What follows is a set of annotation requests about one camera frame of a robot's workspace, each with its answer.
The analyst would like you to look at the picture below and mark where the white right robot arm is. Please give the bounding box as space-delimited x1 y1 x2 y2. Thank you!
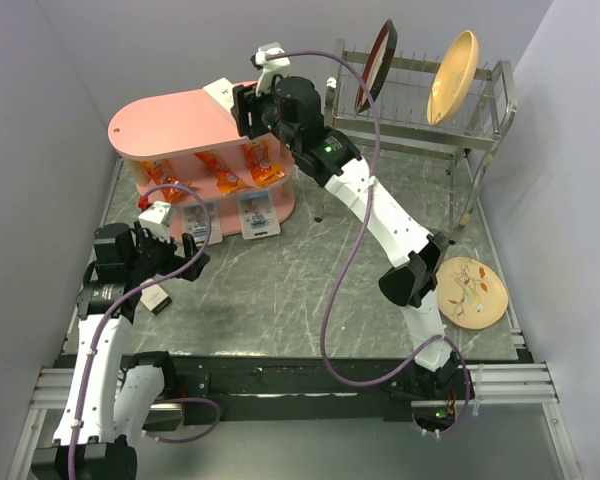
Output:
231 76 453 398

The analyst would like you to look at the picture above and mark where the yellow plate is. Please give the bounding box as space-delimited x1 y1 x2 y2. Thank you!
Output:
426 30 480 126

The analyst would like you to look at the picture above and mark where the beige flat plate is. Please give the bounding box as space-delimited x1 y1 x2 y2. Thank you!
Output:
436 256 509 330

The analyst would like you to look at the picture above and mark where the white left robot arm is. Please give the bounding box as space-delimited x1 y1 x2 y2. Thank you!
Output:
31 221 209 479

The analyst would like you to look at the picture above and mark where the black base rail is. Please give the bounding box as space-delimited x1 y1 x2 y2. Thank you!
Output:
114 349 536 431

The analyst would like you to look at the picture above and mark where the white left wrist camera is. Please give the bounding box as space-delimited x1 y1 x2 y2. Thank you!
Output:
138 201 176 242

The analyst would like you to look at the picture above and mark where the white black slim box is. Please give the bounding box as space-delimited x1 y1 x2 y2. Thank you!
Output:
140 285 172 315
202 78 235 123

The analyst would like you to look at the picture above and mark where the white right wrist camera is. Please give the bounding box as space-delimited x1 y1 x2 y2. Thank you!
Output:
251 42 290 96

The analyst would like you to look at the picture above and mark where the dark red plate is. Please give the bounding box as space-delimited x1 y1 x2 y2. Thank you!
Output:
355 19 398 113

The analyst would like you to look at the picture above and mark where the orange razor pack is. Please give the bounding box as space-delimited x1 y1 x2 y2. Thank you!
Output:
141 159 196 203
240 140 286 188
195 150 247 195

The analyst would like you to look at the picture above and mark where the metal dish rack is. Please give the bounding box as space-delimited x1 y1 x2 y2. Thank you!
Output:
325 38 518 236

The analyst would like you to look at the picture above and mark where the blue boxed razor pack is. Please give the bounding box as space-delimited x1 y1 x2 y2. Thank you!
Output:
238 191 281 240
181 202 223 246

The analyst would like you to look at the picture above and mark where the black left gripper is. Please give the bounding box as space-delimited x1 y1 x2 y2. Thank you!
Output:
126 221 208 282

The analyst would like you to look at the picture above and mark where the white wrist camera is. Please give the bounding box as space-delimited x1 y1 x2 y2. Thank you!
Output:
138 201 176 242
251 42 290 96

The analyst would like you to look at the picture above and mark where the pink three-tier shelf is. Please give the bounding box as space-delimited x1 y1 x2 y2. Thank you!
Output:
108 89 295 238

